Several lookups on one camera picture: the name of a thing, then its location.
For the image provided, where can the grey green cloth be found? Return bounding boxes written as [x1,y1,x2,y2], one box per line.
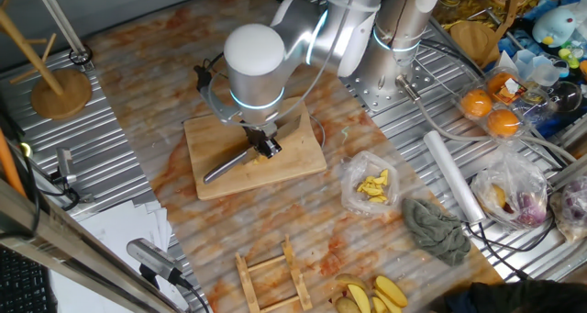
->
[401,196,472,267]

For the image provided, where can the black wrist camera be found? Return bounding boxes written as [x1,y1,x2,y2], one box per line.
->
[193,64,215,93]

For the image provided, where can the bananas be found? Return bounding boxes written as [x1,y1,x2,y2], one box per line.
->
[373,274,409,308]

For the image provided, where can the potato inside bag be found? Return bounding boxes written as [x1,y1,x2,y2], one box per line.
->
[484,183,507,210]

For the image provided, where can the aluminium frame bar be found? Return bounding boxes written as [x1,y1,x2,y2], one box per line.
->
[0,178,183,313]

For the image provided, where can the pile of potato slices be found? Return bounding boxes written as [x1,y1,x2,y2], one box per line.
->
[356,168,390,204]

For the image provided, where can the clear plastic bag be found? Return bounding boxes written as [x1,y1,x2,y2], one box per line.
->
[339,150,403,217]

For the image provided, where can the blue cloth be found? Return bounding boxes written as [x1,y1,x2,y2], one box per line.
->
[497,0,587,138]

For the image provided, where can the plastic bag with purple vegetables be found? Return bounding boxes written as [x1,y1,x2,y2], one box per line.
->
[548,174,587,244]

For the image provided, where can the white stand legs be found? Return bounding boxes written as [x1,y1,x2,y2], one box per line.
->
[29,0,94,67]

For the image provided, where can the orange marble pattern mat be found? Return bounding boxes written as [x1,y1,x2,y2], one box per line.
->
[84,0,504,313]

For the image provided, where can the grey hose with connector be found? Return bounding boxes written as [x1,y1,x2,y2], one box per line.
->
[394,73,580,163]

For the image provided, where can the round wooden plate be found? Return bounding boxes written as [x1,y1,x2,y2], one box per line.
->
[449,20,502,70]

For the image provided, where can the steel kitchen cleaver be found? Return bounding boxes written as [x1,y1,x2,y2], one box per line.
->
[203,115,303,185]

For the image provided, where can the wooden stand with round base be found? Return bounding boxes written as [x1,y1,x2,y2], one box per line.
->
[0,0,94,121]

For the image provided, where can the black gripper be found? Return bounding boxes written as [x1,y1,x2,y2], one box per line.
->
[242,122,283,161]

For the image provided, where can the wooden knife rack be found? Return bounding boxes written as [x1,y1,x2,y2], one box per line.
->
[234,233,314,313]

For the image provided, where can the clear plastic fruit tray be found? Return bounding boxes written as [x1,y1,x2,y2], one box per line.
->
[453,64,554,143]

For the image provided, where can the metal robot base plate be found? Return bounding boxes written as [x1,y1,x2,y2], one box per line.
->
[338,7,437,115]

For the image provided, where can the stack of white papers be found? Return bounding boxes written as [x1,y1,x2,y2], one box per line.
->
[49,200,190,313]

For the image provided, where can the silver camera bracket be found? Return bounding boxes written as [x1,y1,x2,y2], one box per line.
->
[198,84,243,127]

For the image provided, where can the clear measuring cup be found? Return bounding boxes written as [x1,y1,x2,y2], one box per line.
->
[512,49,570,88]

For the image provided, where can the white plastic wrap roll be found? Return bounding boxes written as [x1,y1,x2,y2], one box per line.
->
[422,129,487,226]

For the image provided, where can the black camera cable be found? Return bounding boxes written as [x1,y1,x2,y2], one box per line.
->
[39,173,95,213]
[176,275,212,313]

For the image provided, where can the orange fruit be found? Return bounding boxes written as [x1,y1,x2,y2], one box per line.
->
[460,88,493,119]
[485,108,521,139]

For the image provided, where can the dark fabric garment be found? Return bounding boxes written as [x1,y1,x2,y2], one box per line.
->
[428,279,587,313]

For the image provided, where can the silver bar camera on mount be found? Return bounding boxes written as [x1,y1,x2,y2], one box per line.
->
[126,238,185,289]

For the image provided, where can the blue plush toy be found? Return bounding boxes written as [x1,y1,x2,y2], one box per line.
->
[531,5,580,49]

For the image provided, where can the plastic bag of vegetables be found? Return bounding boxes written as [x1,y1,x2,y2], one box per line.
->
[471,148,550,232]

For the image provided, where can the glass bowl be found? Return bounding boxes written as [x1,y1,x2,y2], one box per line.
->
[548,80,584,116]

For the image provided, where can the black keyboard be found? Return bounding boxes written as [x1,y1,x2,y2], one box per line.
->
[0,246,59,313]

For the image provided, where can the orange pole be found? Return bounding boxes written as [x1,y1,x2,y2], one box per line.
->
[0,128,28,198]

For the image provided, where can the purple onion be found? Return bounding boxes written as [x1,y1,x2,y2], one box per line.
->
[512,191,549,229]

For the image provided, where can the orange with label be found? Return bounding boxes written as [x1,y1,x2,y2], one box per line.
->
[485,72,520,99]

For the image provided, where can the black power cable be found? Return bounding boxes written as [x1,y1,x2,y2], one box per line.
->
[463,214,557,282]

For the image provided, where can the wooden cutting board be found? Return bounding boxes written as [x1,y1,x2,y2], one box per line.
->
[183,95,328,202]

